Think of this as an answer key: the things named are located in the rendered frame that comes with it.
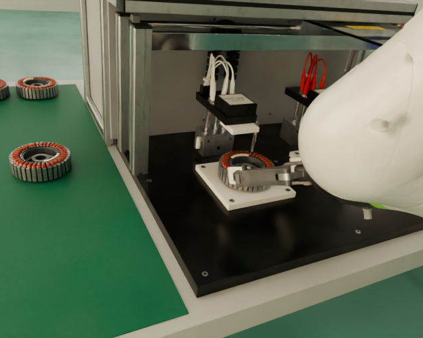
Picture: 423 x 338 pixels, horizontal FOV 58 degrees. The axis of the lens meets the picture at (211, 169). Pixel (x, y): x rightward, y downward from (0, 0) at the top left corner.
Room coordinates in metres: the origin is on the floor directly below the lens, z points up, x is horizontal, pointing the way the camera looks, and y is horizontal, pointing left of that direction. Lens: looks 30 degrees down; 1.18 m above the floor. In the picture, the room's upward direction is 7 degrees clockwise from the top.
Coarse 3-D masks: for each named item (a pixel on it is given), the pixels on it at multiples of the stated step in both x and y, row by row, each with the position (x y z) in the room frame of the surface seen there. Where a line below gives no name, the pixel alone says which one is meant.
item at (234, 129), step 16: (208, 96) 0.79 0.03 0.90; (224, 96) 0.74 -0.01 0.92; (240, 96) 0.75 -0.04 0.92; (208, 112) 0.77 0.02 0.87; (224, 112) 0.70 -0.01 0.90; (240, 112) 0.70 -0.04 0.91; (208, 128) 0.78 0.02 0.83; (224, 128) 0.80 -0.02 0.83; (240, 128) 0.68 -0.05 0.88; (256, 128) 0.69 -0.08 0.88
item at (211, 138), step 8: (200, 128) 0.78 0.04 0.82; (200, 136) 0.77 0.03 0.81; (208, 136) 0.75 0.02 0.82; (216, 136) 0.76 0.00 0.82; (224, 136) 0.77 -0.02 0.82; (232, 136) 0.78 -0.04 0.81; (208, 144) 0.76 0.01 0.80; (216, 144) 0.77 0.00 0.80; (224, 144) 0.78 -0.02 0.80; (232, 144) 0.79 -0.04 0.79; (200, 152) 0.76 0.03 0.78; (208, 152) 0.76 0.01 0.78; (216, 152) 0.77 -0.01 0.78; (224, 152) 0.78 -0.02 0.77
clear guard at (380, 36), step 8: (320, 24) 0.83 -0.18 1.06; (328, 24) 0.84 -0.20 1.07; (336, 24) 0.86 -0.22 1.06; (344, 24) 0.87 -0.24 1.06; (352, 24) 0.89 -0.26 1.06; (360, 24) 0.90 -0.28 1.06; (368, 24) 0.92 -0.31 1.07; (376, 24) 0.94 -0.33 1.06; (384, 24) 0.96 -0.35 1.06; (344, 32) 0.77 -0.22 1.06; (352, 32) 0.78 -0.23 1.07; (360, 32) 0.79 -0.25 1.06; (368, 32) 0.80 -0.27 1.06; (376, 32) 0.82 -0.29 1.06; (384, 32) 0.83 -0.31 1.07; (392, 32) 0.84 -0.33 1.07; (368, 40) 0.72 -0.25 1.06; (376, 40) 0.72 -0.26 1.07; (384, 40) 0.73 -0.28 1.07
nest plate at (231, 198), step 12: (204, 168) 0.68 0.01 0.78; (216, 168) 0.69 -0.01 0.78; (204, 180) 0.65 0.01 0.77; (216, 180) 0.64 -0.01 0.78; (216, 192) 0.61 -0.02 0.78; (228, 192) 0.60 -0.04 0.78; (240, 192) 0.61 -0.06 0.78; (252, 192) 0.61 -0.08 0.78; (264, 192) 0.62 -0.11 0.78; (276, 192) 0.62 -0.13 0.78; (288, 192) 0.63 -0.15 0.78; (228, 204) 0.57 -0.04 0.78; (240, 204) 0.57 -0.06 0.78; (252, 204) 0.59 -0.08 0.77
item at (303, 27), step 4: (292, 20) 0.92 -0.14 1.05; (296, 20) 0.90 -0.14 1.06; (300, 20) 0.89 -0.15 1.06; (292, 24) 0.91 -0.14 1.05; (296, 24) 0.90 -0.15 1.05; (300, 24) 0.89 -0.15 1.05; (304, 24) 0.89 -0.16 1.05; (308, 24) 0.89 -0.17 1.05; (312, 24) 0.90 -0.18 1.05; (296, 28) 0.90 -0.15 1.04; (300, 28) 0.89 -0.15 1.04; (304, 28) 0.89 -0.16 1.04; (308, 28) 0.89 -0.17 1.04; (312, 28) 0.90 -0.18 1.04; (316, 28) 0.91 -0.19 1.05; (320, 28) 0.91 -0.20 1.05; (288, 32) 0.92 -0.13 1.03; (292, 32) 0.91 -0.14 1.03; (296, 32) 0.90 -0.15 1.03; (300, 32) 0.88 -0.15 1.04; (304, 32) 0.89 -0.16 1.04; (308, 32) 0.90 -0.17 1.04; (312, 32) 0.90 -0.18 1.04; (316, 32) 0.91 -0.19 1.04; (320, 32) 0.91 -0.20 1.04
